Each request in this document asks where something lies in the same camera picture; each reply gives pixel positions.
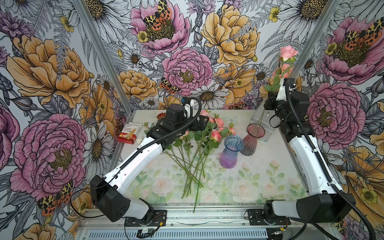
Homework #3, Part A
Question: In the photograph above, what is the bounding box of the dark pink glass vase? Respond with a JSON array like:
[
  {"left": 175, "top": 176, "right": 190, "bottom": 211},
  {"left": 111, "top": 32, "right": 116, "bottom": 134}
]
[{"left": 241, "top": 124, "right": 265, "bottom": 156}]

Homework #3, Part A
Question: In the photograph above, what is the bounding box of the blue purple glass vase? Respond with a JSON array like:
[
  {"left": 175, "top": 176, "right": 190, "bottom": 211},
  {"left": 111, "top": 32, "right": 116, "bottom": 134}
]
[{"left": 219, "top": 135, "right": 244, "bottom": 169}]

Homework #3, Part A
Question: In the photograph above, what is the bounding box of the pink rose stem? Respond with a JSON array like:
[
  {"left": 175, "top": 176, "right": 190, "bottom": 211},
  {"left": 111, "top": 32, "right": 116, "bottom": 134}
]
[{"left": 259, "top": 44, "right": 299, "bottom": 133}]

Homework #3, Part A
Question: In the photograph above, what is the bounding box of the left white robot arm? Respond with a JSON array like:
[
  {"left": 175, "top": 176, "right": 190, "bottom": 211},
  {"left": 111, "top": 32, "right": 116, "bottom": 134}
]
[{"left": 90, "top": 97, "right": 209, "bottom": 225}]

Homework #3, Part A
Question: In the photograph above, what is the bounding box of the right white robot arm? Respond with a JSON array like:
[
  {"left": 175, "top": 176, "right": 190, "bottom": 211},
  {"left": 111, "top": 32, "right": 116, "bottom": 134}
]
[{"left": 264, "top": 79, "right": 356, "bottom": 224}]

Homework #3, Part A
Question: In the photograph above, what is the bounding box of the pink rose bunch on table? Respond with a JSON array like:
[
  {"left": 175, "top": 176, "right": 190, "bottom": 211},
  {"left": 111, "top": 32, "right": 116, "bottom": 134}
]
[{"left": 165, "top": 110, "right": 236, "bottom": 207}]

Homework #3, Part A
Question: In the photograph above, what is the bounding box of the dark red flower stem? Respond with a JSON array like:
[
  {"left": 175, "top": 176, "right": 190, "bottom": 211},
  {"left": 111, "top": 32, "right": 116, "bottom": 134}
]
[{"left": 157, "top": 113, "right": 166, "bottom": 121}]

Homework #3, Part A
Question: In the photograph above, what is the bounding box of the red white snack box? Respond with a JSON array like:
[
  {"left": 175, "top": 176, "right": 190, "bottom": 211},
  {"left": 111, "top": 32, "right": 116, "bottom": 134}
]
[{"left": 118, "top": 122, "right": 142, "bottom": 145}]

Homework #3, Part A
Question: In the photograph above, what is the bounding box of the white vent grille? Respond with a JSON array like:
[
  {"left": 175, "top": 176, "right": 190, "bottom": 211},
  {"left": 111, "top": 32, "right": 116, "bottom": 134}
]
[{"left": 84, "top": 228, "right": 268, "bottom": 240}]

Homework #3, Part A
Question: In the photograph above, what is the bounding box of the aluminium front rail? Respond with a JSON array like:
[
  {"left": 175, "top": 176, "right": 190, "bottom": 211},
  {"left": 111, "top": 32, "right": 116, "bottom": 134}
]
[{"left": 77, "top": 203, "right": 337, "bottom": 230}]

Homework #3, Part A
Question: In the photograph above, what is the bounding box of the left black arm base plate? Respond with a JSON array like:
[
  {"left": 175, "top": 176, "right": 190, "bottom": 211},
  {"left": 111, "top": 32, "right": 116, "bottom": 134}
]
[{"left": 124, "top": 210, "right": 168, "bottom": 227}]

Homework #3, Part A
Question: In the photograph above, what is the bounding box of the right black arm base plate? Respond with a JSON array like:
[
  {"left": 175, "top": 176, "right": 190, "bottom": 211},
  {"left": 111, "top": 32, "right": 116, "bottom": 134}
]
[{"left": 246, "top": 209, "right": 291, "bottom": 226}]

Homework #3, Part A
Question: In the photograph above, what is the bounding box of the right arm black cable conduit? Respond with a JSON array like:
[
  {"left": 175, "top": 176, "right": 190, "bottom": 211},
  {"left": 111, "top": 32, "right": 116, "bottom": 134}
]
[{"left": 284, "top": 78, "right": 377, "bottom": 240}]

